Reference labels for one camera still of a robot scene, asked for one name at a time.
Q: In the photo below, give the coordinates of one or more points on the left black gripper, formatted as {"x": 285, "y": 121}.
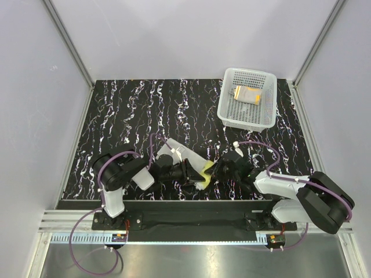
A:
{"x": 194, "y": 176}

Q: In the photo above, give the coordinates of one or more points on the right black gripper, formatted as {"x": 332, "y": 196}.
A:
{"x": 218, "y": 175}

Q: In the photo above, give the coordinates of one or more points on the yellow and grey towel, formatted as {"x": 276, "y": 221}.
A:
{"x": 195, "y": 159}

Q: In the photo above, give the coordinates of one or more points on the orange towel with grey pattern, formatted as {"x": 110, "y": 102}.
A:
{"x": 247, "y": 95}

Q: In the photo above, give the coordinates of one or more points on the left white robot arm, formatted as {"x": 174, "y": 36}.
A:
{"x": 114, "y": 172}

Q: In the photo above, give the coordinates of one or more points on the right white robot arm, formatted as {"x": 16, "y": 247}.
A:
{"x": 307, "y": 199}

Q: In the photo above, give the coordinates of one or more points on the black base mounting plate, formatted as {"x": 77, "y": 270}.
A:
{"x": 213, "y": 218}

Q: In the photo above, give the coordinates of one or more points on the white perforated plastic basket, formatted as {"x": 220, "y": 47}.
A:
{"x": 246, "y": 116}

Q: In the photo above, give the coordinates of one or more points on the right connector block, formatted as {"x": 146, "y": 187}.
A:
{"x": 277, "y": 239}

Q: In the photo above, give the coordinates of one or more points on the connector block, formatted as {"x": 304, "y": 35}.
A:
{"x": 277, "y": 239}
{"x": 119, "y": 238}

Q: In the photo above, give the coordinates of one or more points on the left connector block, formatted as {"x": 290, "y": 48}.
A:
{"x": 119, "y": 238}

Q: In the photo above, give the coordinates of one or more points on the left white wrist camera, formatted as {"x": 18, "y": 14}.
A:
{"x": 177, "y": 154}

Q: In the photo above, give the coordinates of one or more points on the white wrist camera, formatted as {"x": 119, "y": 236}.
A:
{"x": 177, "y": 154}
{"x": 237, "y": 149}

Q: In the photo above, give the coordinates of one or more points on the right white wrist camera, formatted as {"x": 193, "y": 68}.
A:
{"x": 237, "y": 149}

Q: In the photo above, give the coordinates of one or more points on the aluminium cross rail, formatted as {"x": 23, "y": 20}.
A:
{"x": 64, "y": 220}

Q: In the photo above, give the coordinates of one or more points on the white slotted cable duct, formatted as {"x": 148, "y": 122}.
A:
{"x": 141, "y": 239}

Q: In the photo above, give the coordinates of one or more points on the left aluminium frame post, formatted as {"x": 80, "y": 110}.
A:
{"x": 61, "y": 29}

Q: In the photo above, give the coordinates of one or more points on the aluminium frame post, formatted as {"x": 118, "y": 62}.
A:
{"x": 61, "y": 29}
{"x": 329, "y": 22}

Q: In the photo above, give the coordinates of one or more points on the right aluminium frame post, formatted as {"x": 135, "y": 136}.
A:
{"x": 329, "y": 22}

